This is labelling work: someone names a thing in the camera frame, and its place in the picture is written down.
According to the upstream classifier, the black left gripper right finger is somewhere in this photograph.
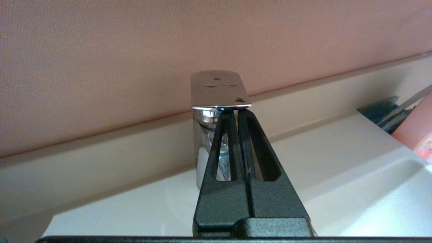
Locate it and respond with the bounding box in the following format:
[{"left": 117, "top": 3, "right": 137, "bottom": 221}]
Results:
[{"left": 235, "top": 109, "right": 313, "bottom": 237}]

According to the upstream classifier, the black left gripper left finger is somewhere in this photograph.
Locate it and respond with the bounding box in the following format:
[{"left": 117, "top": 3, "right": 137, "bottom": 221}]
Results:
[{"left": 193, "top": 109, "right": 251, "bottom": 237}]

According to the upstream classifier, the chrome faucet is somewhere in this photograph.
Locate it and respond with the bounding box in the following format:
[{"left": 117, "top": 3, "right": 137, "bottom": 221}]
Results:
[{"left": 191, "top": 70, "right": 252, "bottom": 189}]

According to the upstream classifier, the white sink basin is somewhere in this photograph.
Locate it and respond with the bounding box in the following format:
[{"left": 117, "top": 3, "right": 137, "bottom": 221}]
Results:
[{"left": 44, "top": 111, "right": 432, "bottom": 237}]

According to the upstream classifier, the dark teal small tray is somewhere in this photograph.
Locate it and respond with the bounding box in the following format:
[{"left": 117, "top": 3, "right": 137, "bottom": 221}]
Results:
[{"left": 358, "top": 96, "right": 415, "bottom": 134}]

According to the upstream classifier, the pink soap pump bottle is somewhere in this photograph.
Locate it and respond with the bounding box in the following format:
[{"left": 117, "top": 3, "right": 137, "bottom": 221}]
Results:
[{"left": 391, "top": 91, "right": 432, "bottom": 165}]

